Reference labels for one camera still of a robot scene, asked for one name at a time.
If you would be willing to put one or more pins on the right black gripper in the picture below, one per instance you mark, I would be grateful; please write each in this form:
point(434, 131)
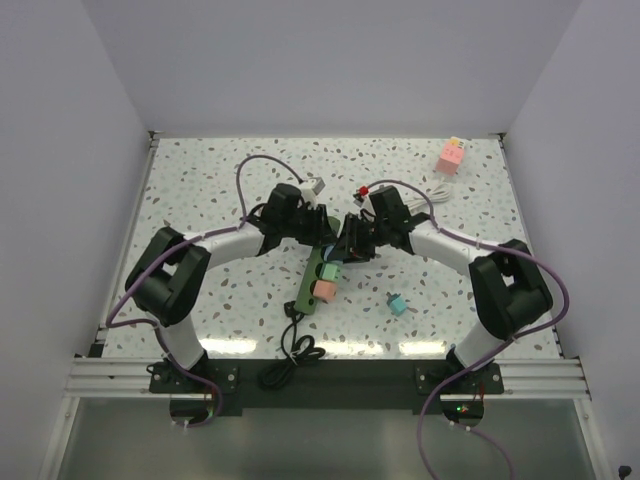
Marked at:
point(346, 245)

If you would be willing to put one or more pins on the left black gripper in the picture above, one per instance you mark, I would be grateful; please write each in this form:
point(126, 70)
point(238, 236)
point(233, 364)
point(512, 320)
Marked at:
point(319, 233)

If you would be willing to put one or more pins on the blue plug cube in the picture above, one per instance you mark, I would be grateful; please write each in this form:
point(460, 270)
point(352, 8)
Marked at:
point(328, 254)

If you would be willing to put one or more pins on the green plug cube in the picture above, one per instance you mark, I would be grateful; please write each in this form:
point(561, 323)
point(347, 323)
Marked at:
point(330, 272)

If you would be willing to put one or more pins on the salmon plug cube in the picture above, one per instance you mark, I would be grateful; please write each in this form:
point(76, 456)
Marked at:
point(325, 290)

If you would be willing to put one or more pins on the teal plug cube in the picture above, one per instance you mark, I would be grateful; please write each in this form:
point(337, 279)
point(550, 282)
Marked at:
point(396, 304)

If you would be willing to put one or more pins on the green power strip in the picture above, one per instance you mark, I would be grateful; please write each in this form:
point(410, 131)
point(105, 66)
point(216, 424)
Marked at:
point(305, 302)

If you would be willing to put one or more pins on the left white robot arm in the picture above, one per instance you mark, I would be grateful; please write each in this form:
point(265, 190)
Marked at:
point(166, 280)

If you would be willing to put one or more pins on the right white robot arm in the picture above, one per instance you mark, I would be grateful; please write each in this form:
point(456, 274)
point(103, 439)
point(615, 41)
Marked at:
point(508, 288)

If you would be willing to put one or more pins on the pink cube charger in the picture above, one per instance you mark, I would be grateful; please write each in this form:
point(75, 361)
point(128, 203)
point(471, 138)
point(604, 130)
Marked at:
point(451, 156)

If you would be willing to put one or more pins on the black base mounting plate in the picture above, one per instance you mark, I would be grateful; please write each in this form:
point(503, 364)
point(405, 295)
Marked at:
point(327, 384)

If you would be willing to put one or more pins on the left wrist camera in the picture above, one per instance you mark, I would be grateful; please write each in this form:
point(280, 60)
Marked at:
point(311, 188)

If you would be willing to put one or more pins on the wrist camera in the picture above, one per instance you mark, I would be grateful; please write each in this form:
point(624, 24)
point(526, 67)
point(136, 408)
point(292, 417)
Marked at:
point(311, 188)
point(361, 196)

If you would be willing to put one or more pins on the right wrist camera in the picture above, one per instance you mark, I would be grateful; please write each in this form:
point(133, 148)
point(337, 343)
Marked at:
point(361, 196)

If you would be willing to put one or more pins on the aluminium frame rail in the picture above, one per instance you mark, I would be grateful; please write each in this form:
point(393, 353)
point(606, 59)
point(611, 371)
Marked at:
point(94, 376)

